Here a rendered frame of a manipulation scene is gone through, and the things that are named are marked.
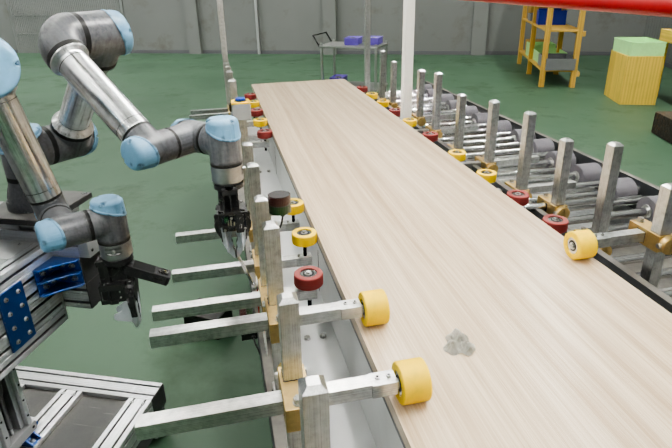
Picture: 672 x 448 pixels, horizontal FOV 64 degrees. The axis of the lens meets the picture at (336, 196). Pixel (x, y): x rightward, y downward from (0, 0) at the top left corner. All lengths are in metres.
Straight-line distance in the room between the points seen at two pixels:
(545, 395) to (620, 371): 0.19
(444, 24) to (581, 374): 11.45
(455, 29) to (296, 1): 3.59
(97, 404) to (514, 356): 1.57
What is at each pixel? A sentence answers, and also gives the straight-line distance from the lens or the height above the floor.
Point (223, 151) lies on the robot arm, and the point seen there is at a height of 1.29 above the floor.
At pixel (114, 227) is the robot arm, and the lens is 1.35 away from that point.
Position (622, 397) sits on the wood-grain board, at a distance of 1.21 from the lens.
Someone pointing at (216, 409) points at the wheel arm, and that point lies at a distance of 1.02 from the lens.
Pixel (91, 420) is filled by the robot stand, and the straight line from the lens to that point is 2.23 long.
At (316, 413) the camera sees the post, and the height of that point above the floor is 1.13.
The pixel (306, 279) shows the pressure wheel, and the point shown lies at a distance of 1.44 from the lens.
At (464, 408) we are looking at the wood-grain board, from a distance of 1.10.
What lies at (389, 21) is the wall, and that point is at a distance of 12.46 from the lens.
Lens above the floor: 1.65
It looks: 22 degrees down
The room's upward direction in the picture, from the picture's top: 1 degrees counter-clockwise
